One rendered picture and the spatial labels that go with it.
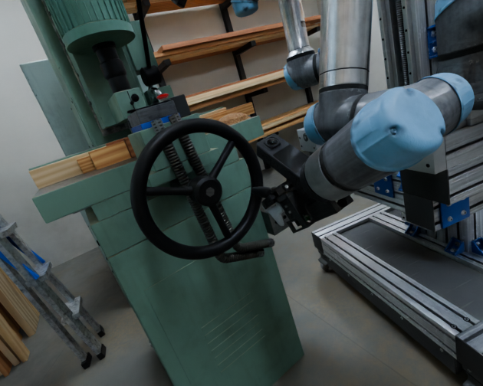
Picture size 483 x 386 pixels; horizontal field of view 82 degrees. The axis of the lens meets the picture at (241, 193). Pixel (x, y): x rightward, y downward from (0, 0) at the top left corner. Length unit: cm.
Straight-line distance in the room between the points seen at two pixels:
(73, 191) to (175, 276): 33
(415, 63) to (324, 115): 62
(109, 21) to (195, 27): 282
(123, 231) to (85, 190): 13
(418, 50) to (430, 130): 75
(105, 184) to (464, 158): 81
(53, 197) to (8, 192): 253
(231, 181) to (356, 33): 49
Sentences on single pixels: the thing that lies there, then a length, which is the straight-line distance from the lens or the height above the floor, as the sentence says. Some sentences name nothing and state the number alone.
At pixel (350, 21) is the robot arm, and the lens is 49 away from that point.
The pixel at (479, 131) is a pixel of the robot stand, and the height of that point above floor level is 74.
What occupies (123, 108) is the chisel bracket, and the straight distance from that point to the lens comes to 83.
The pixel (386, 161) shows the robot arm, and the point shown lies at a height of 86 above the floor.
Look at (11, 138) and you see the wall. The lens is 319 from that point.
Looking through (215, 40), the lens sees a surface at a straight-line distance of 308.
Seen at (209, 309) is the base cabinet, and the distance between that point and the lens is 89.
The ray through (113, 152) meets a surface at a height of 93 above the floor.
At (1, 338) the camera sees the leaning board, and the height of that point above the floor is 17.
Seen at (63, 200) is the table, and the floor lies 87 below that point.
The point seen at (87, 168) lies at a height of 91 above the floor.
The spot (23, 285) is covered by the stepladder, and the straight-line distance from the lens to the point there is 156.
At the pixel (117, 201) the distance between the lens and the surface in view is 71.
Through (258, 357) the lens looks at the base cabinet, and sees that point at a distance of 109.
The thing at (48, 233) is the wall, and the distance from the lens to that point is 326.
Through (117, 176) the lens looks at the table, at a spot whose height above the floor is 88.
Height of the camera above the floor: 96
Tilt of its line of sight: 18 degrees down
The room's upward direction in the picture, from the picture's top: 18 degrees counter-clockwise
